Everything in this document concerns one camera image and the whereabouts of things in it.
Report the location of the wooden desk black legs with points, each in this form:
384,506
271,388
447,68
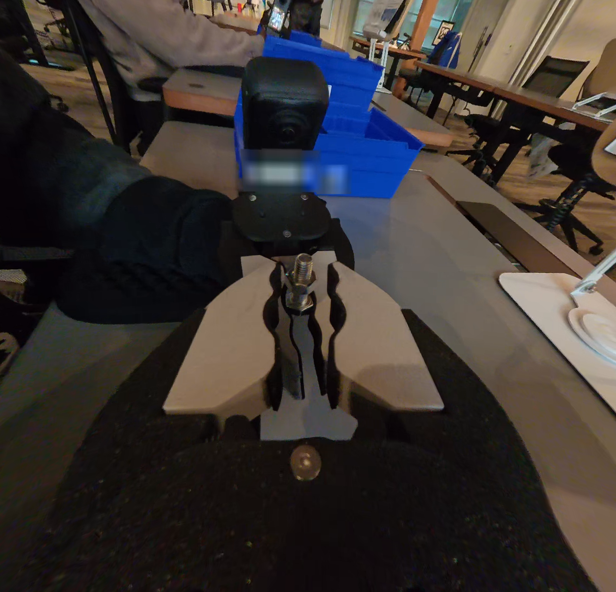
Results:
529,96

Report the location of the silver hex nut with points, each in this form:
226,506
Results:
301,279

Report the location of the grey desk wooden edge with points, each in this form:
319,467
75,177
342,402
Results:
202,91

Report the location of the blue plastic bin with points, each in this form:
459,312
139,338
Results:
337,72
375,163

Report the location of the white document stand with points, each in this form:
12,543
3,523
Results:
385,4
539,298

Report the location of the person's left forearm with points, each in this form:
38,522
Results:
120,216

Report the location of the black office chair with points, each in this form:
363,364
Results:
553,76

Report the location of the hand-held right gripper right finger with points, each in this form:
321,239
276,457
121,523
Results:
385,356

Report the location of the silver hex bolt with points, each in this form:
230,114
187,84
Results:
304,262

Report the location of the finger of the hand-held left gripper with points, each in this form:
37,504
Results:
255,269
323,257

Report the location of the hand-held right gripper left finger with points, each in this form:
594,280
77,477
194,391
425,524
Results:
226,351

